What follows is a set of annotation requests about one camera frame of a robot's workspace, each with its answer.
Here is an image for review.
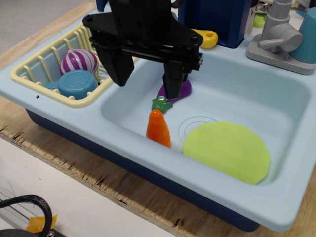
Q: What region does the wooden board under sink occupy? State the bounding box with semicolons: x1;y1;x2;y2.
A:
0;0;316;237

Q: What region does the lime green plastic plate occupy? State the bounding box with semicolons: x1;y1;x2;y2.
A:
182;121;270;184

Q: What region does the purple white striped toy onion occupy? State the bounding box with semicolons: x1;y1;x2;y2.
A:
59;49;99;75

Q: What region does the light blue toy sink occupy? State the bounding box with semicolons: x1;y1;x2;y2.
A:
0;26;316;231

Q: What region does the green item in background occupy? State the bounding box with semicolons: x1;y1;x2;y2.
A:
253;13;267;28

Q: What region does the teal cup behind faucet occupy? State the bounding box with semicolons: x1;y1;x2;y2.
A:
290;7;316;64

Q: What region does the grey toy faucet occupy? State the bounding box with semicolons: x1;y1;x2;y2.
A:
246;0;316;75

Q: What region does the dark blue plastic box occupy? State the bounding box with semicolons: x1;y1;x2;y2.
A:
178;0;251;48

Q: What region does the yellow plastic toy handle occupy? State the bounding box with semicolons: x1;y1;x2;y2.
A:
193;29;219;49

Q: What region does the yellow masking tape piece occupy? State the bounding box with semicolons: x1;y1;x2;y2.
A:
25;217;45;234

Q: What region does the black braided cable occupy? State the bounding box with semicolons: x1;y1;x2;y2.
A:
0;194;53;234

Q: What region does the orange toy carrot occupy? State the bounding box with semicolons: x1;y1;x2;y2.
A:
146;109;171;148

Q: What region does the teal toy cup in rack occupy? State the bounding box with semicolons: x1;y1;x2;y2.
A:
47;70;98;100

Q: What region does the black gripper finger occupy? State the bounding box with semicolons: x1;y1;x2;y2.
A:
162;63;188;99
94;44;134;87

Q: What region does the purple toy eggplant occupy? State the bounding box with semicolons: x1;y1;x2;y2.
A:
151;80;192;114

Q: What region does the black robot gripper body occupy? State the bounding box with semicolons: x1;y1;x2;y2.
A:
82;0;203;72

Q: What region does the cream dish drying rack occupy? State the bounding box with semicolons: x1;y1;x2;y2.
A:
10;23;113;108

